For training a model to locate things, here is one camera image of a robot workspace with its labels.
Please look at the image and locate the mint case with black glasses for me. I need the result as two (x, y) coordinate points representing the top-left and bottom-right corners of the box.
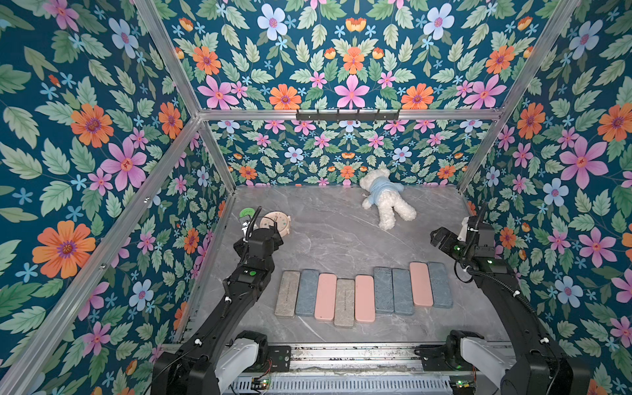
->
(275, 271), (301, 318)

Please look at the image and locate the grey case with red glasses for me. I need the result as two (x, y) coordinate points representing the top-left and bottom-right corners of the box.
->
(428, 263), (454, 309)

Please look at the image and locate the grey case with olive glasses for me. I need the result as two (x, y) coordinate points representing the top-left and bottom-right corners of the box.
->
(295, 269), (320, 316)

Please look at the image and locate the pink case with purple glasses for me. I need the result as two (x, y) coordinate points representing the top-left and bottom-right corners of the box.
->
(409, 263), (434, 307)

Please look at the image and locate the pink case with brown sunglasses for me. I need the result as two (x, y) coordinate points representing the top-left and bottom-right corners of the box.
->
(314, 273), (337, 321)

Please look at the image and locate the grey case with yellow glasses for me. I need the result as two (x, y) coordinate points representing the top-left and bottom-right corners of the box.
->
(392, 268), (415, 316)

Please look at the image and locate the mint case with white glasses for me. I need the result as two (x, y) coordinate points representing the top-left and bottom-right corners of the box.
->
(374, 267), (394, 314)

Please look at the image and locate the grey case with black sunglasses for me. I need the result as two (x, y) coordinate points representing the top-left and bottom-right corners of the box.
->
(333, 279), (356, 329)

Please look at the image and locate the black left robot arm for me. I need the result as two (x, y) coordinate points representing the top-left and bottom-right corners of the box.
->
(148, 225), (283, 394)

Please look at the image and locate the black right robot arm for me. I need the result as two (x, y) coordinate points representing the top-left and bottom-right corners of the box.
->
(431, 216), (591, 394)

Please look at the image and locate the green lidded round container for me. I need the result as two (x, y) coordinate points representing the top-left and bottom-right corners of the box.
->
(239, 207), (256, 222)

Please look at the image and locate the cream round alarm clock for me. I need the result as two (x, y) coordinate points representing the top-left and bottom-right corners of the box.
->
(259, 211), (291, 238)

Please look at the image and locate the white teddy bear blue shirt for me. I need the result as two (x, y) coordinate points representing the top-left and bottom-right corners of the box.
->
(359, 168), (416, 230)

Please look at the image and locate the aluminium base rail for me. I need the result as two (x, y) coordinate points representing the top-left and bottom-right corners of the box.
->
(152, 341), (554, 376)

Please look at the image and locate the black hook rail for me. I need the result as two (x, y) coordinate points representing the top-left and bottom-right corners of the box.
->
(295, 110), (400, 122)

